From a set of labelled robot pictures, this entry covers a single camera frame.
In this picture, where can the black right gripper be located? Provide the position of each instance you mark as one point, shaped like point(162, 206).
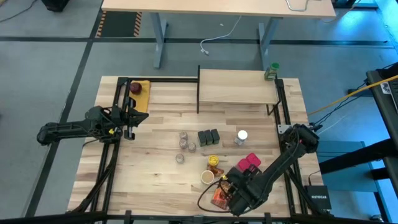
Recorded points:
point(245, 193)

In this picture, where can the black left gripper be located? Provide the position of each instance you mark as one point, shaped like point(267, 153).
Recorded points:
point(129, 119)

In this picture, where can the orange brown spice pouch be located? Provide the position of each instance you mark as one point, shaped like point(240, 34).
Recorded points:
point(217, 171)
point(219, 197)

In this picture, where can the dark green rectangular tin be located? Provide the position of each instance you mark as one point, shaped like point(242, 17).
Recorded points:
point(215, 136)
point(208, 137)
point(202, 138)

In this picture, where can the green lidded spice jar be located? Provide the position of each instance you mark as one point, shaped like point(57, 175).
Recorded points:
point(271, 72)

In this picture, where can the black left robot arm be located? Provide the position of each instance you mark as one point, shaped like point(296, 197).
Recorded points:
point(68, 129)

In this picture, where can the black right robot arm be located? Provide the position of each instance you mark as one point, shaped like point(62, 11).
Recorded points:
point(286, 158)

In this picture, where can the wooden shelf with black legs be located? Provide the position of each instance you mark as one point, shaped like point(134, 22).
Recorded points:
point(236, 87)

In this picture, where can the dark red apple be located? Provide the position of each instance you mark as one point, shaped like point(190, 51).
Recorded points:
point(136, 88)

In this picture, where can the white lidded clear spice jar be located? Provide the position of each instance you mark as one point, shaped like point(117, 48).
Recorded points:
point(241, 136)

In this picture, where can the black mat with hazard stripes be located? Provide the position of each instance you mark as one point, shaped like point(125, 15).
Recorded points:
point(119, 25)

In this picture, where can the black diagonal beam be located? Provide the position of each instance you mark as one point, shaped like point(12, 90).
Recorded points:
point(351, 158)

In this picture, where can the light wood desk grey legs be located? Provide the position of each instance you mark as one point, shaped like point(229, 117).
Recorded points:
point(217, 7)

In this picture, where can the black floor box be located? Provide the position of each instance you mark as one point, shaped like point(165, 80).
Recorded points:
point(56, 4)

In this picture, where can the black side desk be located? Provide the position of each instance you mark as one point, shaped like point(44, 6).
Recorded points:
point(384, 105)

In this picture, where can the black stand foot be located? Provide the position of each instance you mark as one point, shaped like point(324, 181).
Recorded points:
point(345, 3)

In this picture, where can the black aluminium rig frame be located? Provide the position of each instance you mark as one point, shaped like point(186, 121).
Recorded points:
point(161, 80)

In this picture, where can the black Netgear network switch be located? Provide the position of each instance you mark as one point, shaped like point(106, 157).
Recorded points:
point(317, 197)

